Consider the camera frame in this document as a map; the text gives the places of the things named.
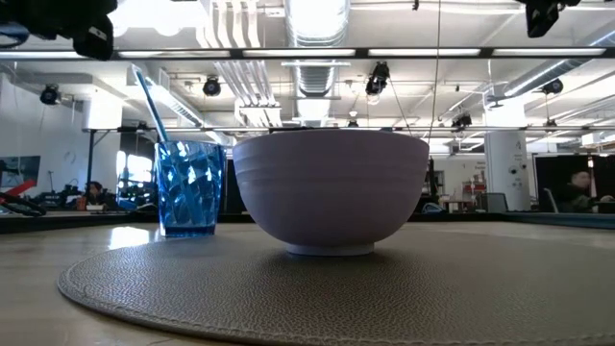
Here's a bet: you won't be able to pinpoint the black metal table frame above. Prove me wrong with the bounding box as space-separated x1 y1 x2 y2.
0 210 615 235

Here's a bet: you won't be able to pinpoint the person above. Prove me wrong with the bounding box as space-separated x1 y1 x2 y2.
552 170 615 214
82 181 111 211

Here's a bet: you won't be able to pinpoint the white round column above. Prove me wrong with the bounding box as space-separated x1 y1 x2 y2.
483 130 532 211

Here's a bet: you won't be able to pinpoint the gray office chair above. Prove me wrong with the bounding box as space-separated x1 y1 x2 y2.
475 191 509 213

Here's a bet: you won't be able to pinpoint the silver ventilation duct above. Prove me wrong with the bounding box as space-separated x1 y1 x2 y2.
282 0 353 97

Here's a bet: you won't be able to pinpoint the red bar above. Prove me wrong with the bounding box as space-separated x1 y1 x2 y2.
5 179 37 197

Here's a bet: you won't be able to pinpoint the red background shelf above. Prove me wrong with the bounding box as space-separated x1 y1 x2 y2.
463 175 486 194

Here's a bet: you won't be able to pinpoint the lavender bowl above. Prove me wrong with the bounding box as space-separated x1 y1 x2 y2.
232 129 431 257

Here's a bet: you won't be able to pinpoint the black overhead camera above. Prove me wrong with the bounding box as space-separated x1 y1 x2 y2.
363 61 391 97

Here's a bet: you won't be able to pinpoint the blue drinking straw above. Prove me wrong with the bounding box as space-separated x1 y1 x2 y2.
130 64 172 145

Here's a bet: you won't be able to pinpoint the black partition panels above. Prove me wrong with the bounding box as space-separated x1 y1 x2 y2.
533 153 615 214
223 158 239 215

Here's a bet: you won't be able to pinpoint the round beige leather placemat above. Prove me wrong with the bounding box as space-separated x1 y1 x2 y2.
57 229 615 346

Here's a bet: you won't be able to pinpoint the blue faceted plastic tumbler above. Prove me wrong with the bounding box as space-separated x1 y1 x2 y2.
153 139 227 238

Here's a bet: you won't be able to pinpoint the dark wall picture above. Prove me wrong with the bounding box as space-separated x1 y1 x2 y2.
0 156 42 189

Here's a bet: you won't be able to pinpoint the black ceiling spotlight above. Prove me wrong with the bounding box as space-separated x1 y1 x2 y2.
541 77 565 96
450 111 474 130
202 75 223 98
38 84 62 107

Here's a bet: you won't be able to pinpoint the black overhead frame bar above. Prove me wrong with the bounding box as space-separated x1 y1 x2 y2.
0 46 615 61

